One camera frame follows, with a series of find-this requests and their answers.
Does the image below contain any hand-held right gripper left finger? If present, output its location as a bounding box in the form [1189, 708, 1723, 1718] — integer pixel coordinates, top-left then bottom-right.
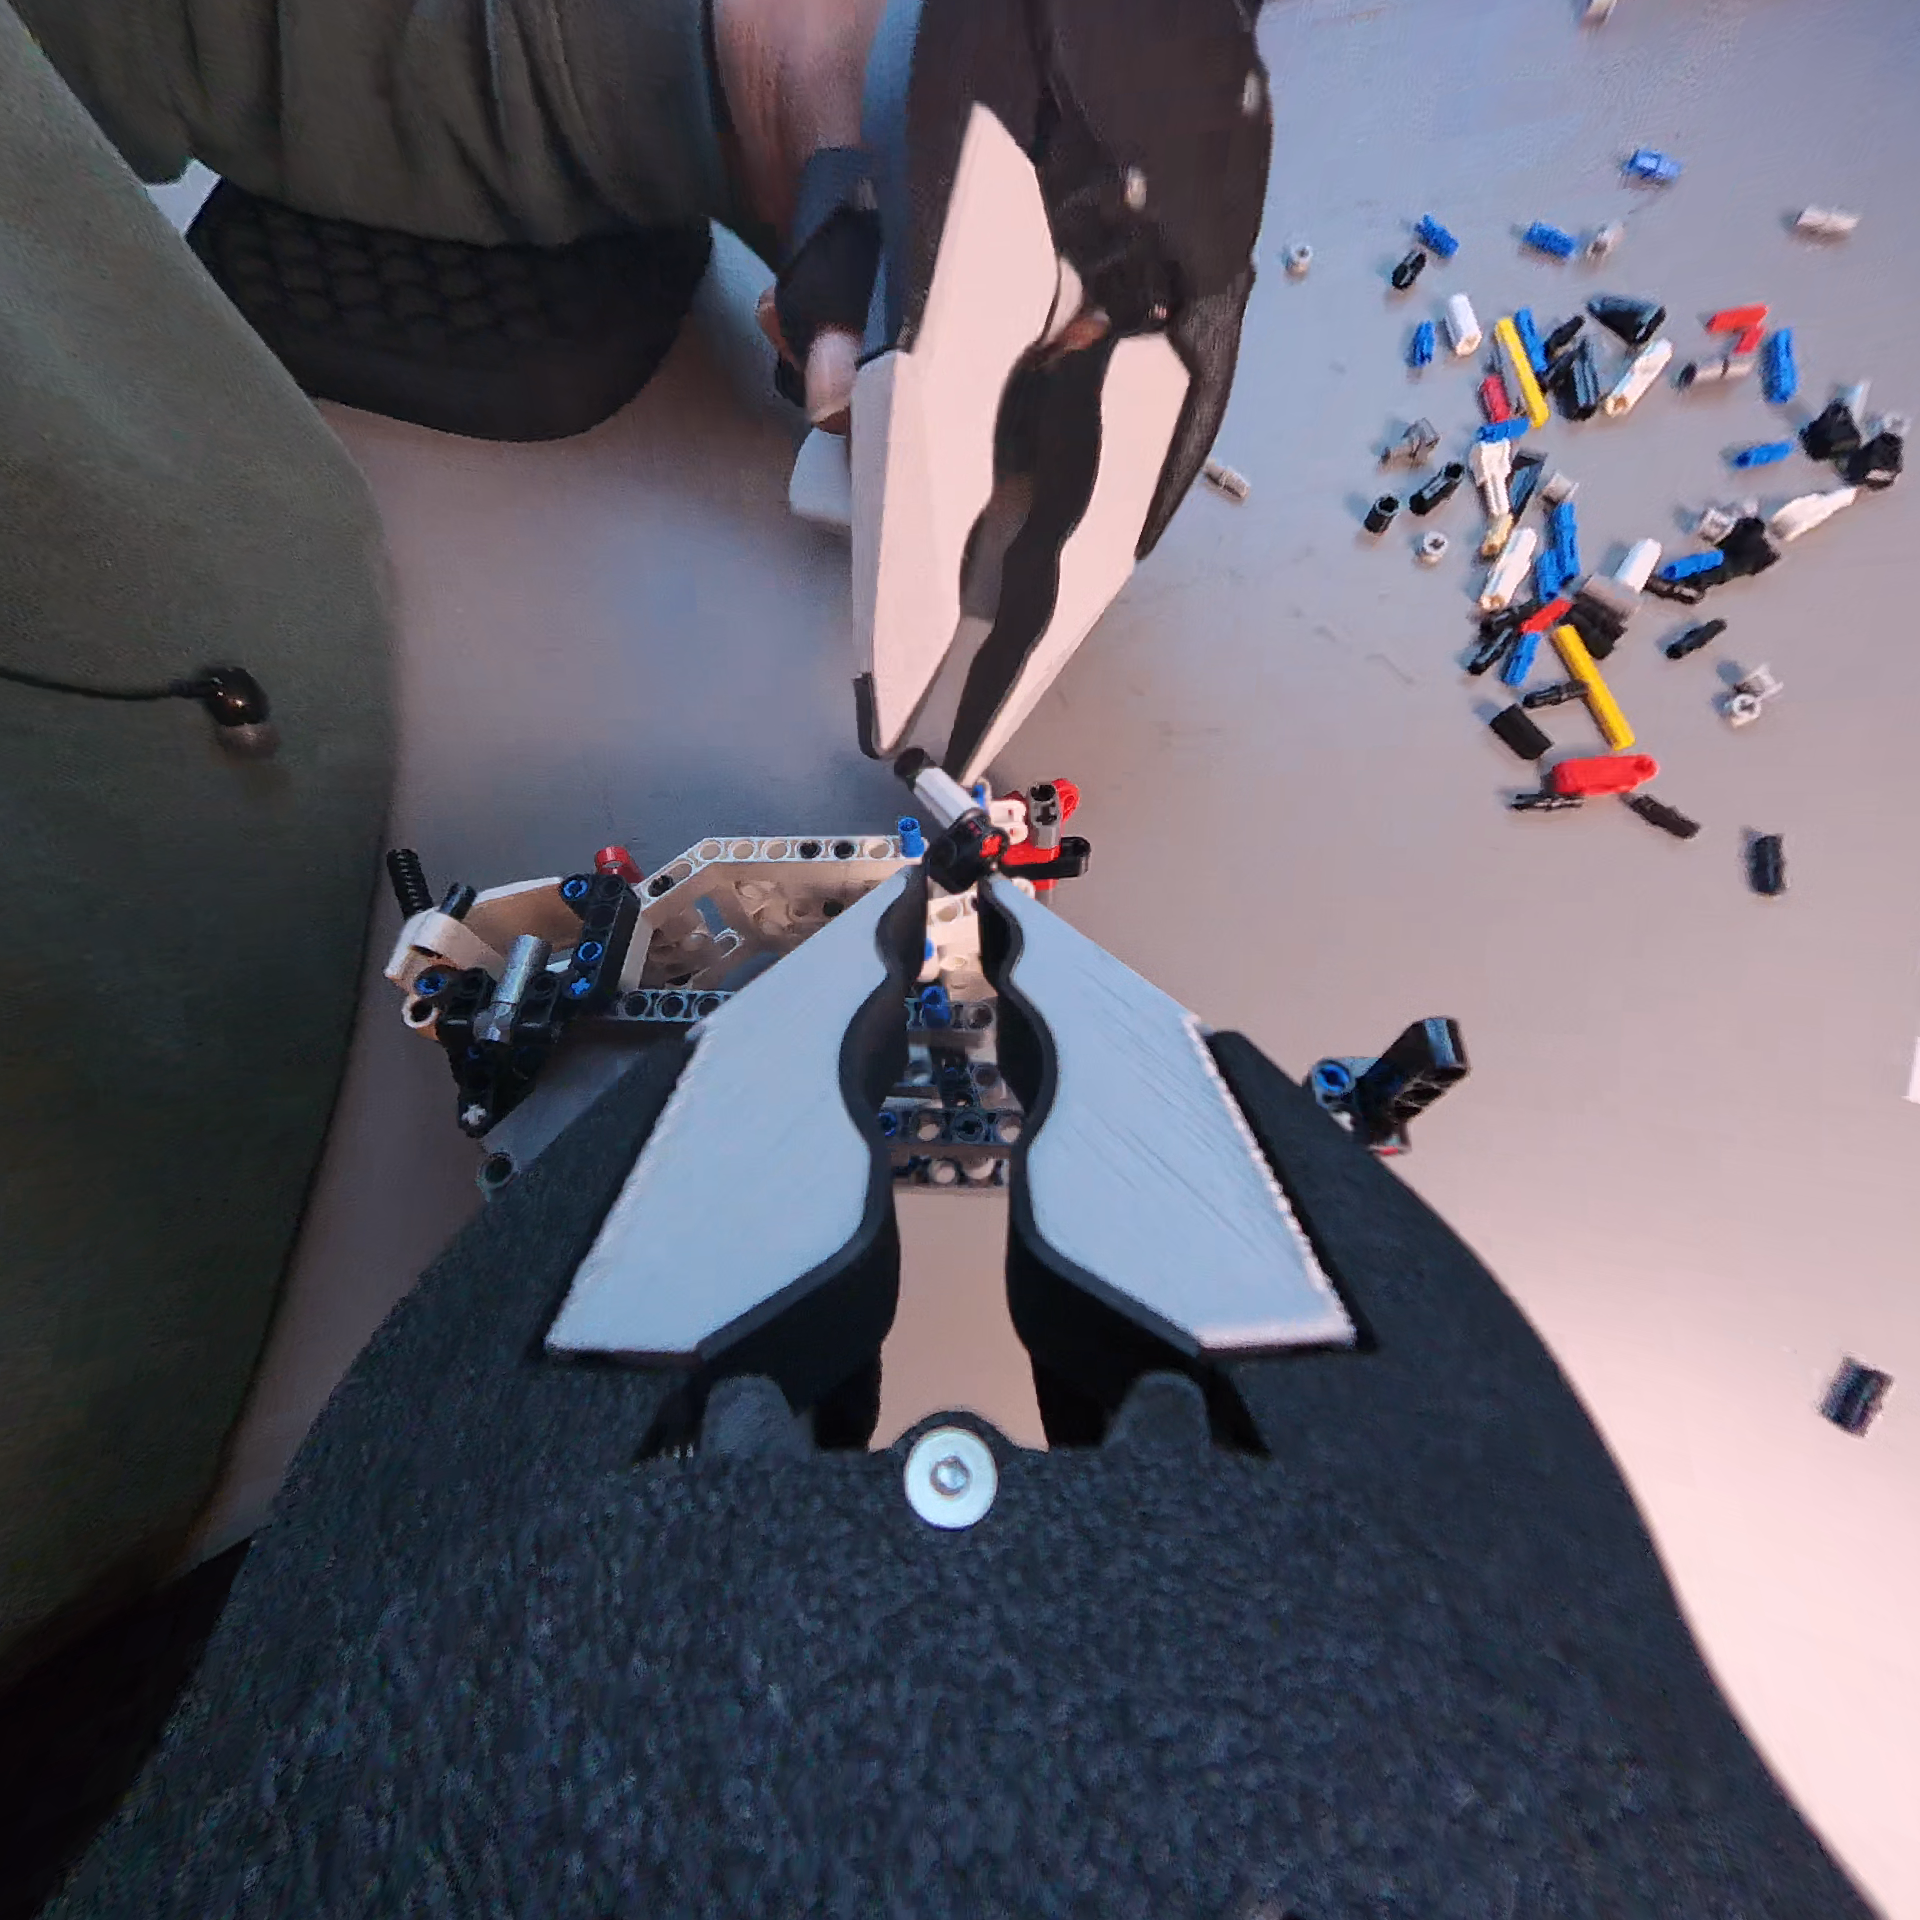
[551, 879, 922, 1375]

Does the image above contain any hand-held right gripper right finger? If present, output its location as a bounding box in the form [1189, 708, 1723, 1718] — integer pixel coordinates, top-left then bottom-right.
[977, 888, 1356, 1375]

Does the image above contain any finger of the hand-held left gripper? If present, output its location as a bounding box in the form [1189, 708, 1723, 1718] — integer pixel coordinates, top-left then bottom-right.
[940, 312, 1196, 783]
[850, 106, 1089, 763]

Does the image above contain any white black toy truck model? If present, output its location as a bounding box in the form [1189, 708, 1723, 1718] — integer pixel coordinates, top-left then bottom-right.
[385, 776, 1473, 1186]

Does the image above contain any pile of small toy pieces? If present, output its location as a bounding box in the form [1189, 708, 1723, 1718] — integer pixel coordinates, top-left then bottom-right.
[1275, 135, 1907, 842]

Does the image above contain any person's left forearm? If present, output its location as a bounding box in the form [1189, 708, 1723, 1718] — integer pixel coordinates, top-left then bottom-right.
[17, 0, 737, 249]

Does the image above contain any grey desk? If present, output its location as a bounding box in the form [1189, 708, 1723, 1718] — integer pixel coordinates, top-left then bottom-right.
[180, 0, 1920, 1920]

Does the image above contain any person's left hand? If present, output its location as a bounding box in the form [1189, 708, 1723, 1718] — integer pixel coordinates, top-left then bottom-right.
[715, 0, 908, 424]

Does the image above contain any person's clothed body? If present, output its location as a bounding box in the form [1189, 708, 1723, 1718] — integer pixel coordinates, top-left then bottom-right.
[0, 33, 399, 1667]

